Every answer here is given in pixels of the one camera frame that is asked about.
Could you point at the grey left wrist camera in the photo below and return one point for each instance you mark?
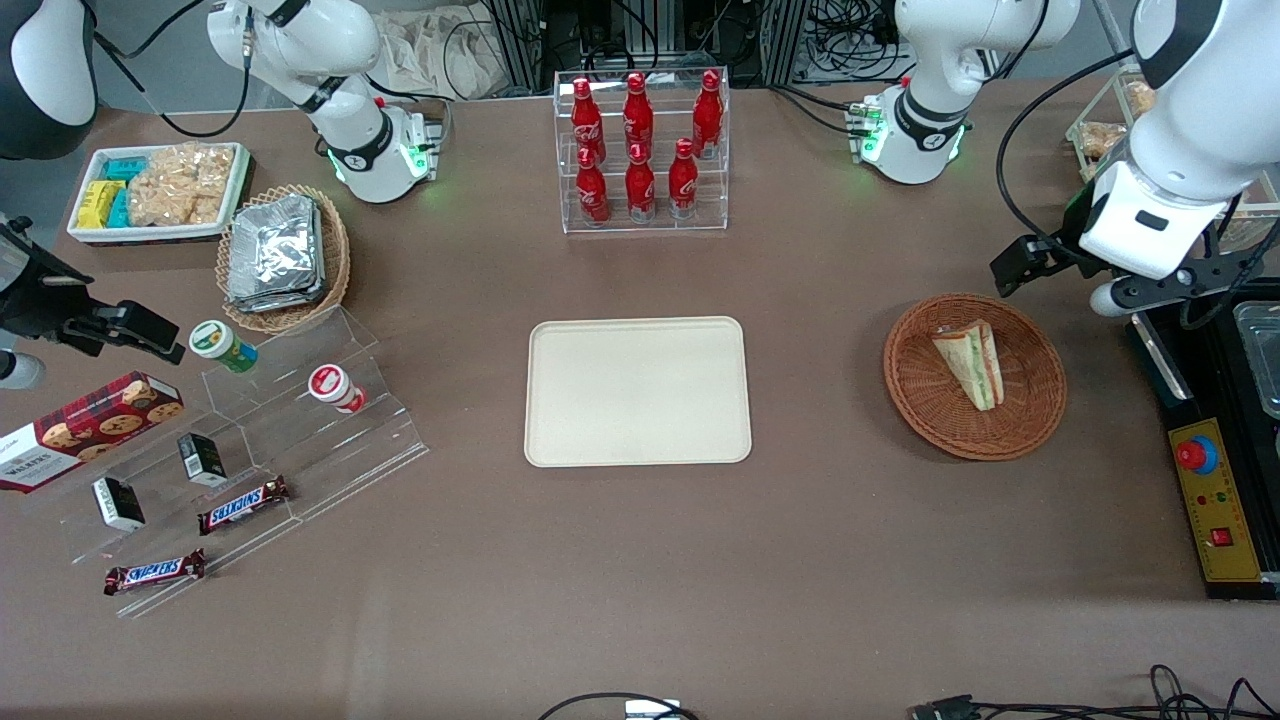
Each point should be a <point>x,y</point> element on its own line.
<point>1108,299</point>

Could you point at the white rectangular snack tray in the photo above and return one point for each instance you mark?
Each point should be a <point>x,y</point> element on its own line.
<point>85,235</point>

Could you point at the clear acrylic bottle rack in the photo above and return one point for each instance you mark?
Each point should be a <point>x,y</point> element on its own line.
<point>645,225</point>

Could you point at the clear acrylic snack case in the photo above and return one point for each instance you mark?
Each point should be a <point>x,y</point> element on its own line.
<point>1250,215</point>

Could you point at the black and yellow control box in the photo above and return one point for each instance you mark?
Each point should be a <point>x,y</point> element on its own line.
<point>1215,500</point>

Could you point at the red cola bottle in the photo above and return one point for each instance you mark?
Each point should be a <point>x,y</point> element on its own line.
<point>587,115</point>
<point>592,190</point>
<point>640,188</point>
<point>683,182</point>
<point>708,112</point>
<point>638,112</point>

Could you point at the red tartan cookie box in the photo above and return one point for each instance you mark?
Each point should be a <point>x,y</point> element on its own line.
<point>85,430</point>

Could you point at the round brown wicker basket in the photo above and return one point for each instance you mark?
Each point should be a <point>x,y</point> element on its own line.
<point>930,400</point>

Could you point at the clear plastic container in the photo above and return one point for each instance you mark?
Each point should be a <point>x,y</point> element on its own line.
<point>1262,360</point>

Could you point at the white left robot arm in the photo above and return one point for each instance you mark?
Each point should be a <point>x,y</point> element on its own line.
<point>1190,130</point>

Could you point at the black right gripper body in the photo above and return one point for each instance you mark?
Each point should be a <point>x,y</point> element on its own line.
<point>38,300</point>

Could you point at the teal snack packet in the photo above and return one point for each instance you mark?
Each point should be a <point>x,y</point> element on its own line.
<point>125,168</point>

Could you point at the brown Snickers bar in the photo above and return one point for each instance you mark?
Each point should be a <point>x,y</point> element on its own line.
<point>155,572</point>
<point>243,505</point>

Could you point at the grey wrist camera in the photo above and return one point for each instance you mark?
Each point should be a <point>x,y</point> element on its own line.
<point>18,371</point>
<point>1108,299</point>

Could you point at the red lidded cup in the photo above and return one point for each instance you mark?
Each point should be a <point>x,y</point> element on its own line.
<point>335,388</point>

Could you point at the white plug block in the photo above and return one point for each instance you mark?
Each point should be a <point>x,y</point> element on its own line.
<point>652,710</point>

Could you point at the oval light wicker basket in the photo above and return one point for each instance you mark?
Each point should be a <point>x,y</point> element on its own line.
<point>335,270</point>

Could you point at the small black box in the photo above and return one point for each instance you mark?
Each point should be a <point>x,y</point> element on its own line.
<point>118,504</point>
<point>203,460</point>

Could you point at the clear acrylic stepped stand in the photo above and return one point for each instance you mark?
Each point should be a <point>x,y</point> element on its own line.
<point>330,450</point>

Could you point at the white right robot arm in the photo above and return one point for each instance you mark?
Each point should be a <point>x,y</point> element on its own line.
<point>345,110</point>

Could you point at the silver foil packs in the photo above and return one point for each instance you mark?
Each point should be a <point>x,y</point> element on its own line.
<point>275,250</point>

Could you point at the triangle sandwich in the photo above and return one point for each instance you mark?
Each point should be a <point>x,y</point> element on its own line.
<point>972,362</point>

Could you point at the clear bag of rice crackers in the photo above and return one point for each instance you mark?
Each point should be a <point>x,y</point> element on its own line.
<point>180,185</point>

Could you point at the brown snack bag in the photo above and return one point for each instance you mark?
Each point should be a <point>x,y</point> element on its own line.
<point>1100,140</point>

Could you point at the red emergency stop button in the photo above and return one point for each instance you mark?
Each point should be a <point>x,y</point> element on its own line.
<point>1195,455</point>

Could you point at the white crumpled plastic bag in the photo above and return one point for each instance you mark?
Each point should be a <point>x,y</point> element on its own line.
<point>430,50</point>

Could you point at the green lidded cup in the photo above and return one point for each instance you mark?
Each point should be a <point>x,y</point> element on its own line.
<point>222,345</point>

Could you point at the yellow snack packet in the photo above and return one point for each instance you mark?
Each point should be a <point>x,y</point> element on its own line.
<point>97,205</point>

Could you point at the beige plastic tray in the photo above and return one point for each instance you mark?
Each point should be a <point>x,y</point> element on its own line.
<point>638,392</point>

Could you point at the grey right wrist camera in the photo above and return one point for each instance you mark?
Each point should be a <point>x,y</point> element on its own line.
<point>18,371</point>

